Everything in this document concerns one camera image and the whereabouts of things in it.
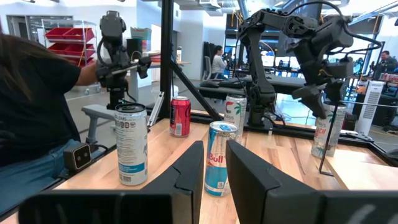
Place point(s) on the white Celsius Peach Vibe can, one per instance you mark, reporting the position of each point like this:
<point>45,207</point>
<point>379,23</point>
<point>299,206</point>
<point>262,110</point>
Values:
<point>326,137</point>
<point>235,112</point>

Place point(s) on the red storage bins shelf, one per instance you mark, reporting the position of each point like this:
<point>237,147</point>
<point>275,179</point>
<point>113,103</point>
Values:
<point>95,37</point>

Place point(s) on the red Coca-Cola can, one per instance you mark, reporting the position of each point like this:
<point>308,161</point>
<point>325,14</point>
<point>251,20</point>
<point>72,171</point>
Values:
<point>180,118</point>

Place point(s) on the red plastic storage bin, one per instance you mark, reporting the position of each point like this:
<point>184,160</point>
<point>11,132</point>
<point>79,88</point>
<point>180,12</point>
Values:
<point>57,48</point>
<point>81,34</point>
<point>81,50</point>
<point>57,32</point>

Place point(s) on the person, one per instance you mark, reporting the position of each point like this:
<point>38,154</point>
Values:
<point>219,63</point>
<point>387,63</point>
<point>31,109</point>

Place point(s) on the silver aluminium bar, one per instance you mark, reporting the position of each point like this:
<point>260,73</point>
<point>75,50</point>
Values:
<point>155,109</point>

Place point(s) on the teal storage box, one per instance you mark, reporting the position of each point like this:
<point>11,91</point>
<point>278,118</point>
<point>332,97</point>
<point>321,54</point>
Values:
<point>141,32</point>

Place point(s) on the blue silver Red Bull can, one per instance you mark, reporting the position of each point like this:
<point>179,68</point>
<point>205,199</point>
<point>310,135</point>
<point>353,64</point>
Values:
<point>216,161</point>

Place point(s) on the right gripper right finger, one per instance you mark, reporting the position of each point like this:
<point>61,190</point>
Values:
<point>248,186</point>

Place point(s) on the black table-level camera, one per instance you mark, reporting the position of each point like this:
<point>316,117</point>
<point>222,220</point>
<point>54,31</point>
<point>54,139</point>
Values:
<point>77,157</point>

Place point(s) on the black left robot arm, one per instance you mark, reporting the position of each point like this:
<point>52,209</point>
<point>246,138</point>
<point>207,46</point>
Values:
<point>256,62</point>

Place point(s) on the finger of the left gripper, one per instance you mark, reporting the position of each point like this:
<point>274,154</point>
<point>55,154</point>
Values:
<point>335,91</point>
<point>314,98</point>

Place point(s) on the grey office chair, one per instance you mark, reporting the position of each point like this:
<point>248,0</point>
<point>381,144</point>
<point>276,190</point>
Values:
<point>207,67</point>

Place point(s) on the grey metal stand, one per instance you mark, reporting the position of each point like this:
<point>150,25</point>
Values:
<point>96,112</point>

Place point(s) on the black background desk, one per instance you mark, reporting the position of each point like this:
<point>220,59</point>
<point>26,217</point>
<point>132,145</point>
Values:
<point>280,82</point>

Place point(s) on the white Celsius Arctic Vibe can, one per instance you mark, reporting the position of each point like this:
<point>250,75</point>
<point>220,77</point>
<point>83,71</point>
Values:
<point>132,146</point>

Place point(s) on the white tower fan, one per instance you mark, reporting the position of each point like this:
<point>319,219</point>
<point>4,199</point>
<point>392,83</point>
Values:
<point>370,105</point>

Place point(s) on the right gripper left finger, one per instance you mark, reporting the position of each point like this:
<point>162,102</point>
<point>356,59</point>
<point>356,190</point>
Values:
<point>186,174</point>

